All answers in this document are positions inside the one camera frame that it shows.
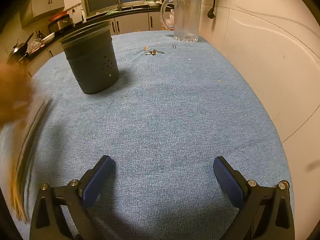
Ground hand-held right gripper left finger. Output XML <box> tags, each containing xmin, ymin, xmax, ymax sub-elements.
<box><xmin>29</xmin><ymin>155</ymin><xmax>115</xmax><ymax>240</ymax></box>

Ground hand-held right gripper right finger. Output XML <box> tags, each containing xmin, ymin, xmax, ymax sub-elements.
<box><xmin>213</xmin><ymin>156</ymin><xmax>295</xmax><ymax>240</ymax></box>

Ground bunch of wooden chopsticks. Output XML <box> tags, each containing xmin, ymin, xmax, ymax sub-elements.
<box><xmin>9</xmin><ymin>99</ymin><xmax>54</xmax><ymax>223</ymax></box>

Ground dark grey utensil holder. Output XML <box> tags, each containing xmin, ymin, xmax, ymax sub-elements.
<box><xmin>59</xmin><ymin>20</ymin><xmax>120</xmax><ymax>95</ymax></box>

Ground person's left hand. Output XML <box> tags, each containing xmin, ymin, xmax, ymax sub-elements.
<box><xmin>0</xmin><ymin>63</ymin><xmax>35</xmax><ymax>126</ymax></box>

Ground blue tablecloth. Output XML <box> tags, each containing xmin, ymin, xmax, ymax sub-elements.
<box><xmin>0</xmin><ymin>30</ymin><xmax>292</xmax><ymax>240</ymax></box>

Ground crumpled plastic bag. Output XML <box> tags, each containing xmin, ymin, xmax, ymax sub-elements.
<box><xmin>30</xmin><ymin>38</ymin><xmax>46</xmax><ymax>53</ymax></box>

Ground white bowl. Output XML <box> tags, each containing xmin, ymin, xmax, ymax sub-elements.
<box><xmin>41</xmin><ymin>32</ymin><xmax>56</xmax><ymax>43</ymax></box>

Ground black wok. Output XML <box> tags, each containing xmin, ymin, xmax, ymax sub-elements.
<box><xmin>6</xmin><ymin>32</ymin><xmax>34</xmax><ymax>64</ymax></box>

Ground silver kitchen appliance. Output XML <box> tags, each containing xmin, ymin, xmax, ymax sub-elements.
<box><xmin>48</xmin><ymin>14</ymin><xmax>73</xmax><ymax>32</ymax></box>

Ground red plastic basin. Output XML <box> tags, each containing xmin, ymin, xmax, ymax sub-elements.
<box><xmin>48</xmin><ymin>12</ymin><xmax>66</xmax><ymax>22</ymax></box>

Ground clear glass mug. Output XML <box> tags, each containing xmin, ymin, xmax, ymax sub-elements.
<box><xmin>160</xmin><ymin>0</ymin><xmax>202</xmax><ymax>43</ymax></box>

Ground black kitchen countertop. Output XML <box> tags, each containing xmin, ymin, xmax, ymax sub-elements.
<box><xmin>7</xmin><ymin>4</ymin><xmax>163</xmax><ymax>64</ymax></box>

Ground upper kitchen cabinets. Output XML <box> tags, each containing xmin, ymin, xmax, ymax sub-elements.
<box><xmin>19</xmin><ymin>0</ymin><xmax>67</xmax><ymax>29</ymax></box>

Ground black power cord with plug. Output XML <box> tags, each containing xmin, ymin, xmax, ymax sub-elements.
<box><xmin>207</xmin><ymin>0</ymin><xmax>218</xmax><ymax>20</ymax></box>

